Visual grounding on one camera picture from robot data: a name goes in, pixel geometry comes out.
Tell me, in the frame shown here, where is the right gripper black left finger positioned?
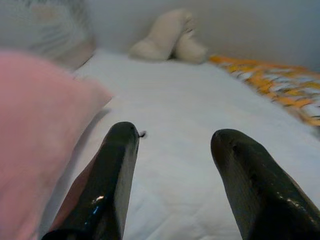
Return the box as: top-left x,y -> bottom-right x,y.
41,121 -> 140,240

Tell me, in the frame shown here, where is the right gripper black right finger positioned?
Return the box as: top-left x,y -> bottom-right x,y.
210,128 -> 320,240

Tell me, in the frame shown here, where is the yellow cartoon egg blanket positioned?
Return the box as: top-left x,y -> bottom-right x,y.
208,54 -> 320,128

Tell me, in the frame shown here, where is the pink pillow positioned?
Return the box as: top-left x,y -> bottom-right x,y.
0,51 -> 113,240

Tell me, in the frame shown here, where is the white quilted mattress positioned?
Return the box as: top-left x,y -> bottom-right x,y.
39,48 -> 320,240

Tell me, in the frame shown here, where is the beige plush bolster pillow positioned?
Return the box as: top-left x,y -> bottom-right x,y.
128,8 -> 208,63

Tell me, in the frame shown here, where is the pale patterned pillow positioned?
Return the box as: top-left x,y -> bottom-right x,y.
0,0 -> 97,70

